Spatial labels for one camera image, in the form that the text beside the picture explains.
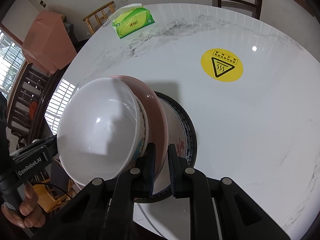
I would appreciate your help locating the light wooden chair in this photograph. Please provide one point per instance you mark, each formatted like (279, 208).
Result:
(97, 18)

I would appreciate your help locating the small yellow wooden stool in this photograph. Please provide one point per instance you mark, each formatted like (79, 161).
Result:
(50, 196)

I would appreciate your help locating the person's left hand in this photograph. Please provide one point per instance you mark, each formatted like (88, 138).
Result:
(33, 216)

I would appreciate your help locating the pink bowl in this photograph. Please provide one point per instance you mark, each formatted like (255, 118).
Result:
(158, 127)

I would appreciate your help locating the dark wooden side chair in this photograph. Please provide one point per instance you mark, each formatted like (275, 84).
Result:
(29, 103)

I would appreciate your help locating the yellow warning sticker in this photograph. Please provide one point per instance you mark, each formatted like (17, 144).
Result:
(222, 65)

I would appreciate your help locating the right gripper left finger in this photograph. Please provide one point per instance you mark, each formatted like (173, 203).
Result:
(145, 178)

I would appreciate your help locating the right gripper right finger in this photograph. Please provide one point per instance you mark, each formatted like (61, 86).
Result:
(177, 166)

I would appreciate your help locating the white Dog bowl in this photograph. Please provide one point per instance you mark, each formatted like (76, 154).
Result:
(98, 133)

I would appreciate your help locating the green tissue box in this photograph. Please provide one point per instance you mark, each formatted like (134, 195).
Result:
(131, 18)

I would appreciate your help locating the white plate pink flowers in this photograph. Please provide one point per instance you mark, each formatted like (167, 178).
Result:
(177, 136)

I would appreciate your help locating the large blue floral plate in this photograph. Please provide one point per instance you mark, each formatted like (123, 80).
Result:
(191, 151)

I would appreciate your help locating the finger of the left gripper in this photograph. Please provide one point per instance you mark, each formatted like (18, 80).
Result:
(50, 143)

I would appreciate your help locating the white Rabbit bowl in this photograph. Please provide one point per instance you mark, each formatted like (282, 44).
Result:
(143, 133)

